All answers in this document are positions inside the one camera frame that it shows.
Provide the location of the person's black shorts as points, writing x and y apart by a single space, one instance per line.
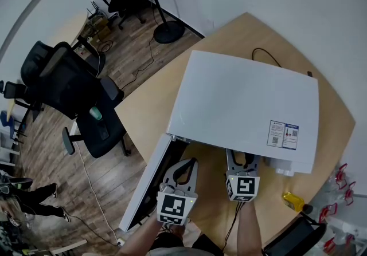
206 244

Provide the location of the white microwave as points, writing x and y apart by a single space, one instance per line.
243 100

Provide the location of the black folding chair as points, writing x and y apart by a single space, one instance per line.
289 240

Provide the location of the group of clear water jugs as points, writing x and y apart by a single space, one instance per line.
341 176

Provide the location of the person's leg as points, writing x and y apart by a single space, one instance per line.
176 230

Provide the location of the beige round table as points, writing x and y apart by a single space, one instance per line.
81 27

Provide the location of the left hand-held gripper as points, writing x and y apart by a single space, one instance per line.
172 206

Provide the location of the black standing fan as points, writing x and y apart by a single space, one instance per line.
169 33

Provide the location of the yellow oil bottle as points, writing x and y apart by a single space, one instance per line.
294 201

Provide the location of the person's grey shirt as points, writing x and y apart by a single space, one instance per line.
172 252

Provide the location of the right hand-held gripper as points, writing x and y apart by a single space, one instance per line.
242 186

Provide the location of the light wooden table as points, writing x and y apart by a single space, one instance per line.
329 111

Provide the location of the white power strip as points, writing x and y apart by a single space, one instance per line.
120 241

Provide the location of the person's right forearm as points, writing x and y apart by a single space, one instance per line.
249 229

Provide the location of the blue chair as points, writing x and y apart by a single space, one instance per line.
6 120

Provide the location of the black mesh office chair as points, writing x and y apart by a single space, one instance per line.
66 83

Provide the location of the teal plastic tumbler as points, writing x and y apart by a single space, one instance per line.
95 113

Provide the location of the person's left forearm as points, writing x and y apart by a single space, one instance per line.
140 240

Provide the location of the cardboard box clutter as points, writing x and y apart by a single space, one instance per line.
100 24

